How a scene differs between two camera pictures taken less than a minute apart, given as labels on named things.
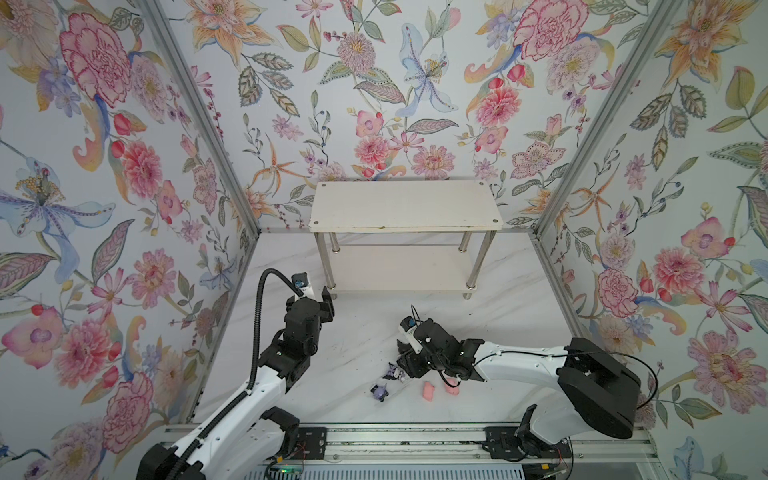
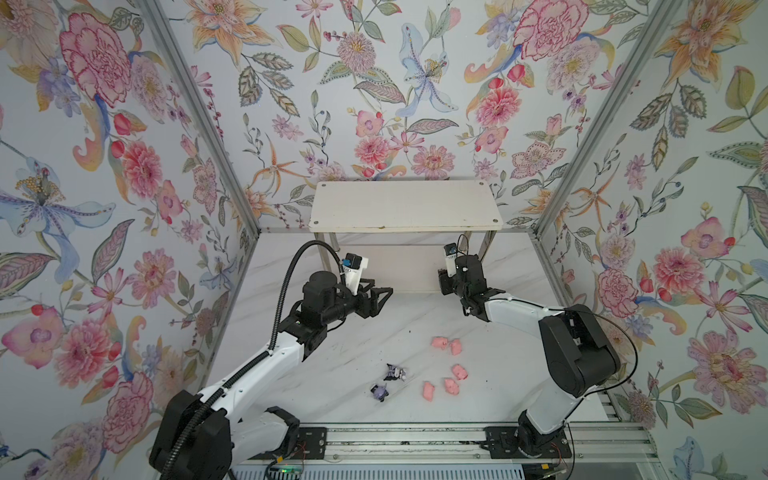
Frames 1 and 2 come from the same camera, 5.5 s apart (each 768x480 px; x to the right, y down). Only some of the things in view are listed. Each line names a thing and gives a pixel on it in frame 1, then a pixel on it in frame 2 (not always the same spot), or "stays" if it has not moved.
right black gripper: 409,364 to 446,289
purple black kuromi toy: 394,373 stays
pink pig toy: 452,390 stays
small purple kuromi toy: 379,392 stays
